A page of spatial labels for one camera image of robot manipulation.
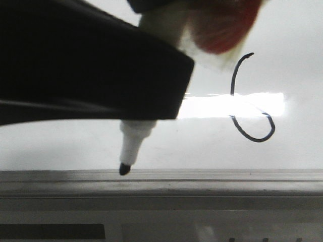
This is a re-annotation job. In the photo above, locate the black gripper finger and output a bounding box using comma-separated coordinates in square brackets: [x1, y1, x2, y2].
[1, 1, 194, 125]

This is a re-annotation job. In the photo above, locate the black white whiteboard marker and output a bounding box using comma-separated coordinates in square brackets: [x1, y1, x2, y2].
[119, 0, 263, 176]

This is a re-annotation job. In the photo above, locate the white whiteboard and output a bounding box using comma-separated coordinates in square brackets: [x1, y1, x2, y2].
[1, 1, 322, 211]

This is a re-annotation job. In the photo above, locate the black label strip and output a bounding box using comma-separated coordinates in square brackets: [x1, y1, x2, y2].
[1, 224, 106, 239]

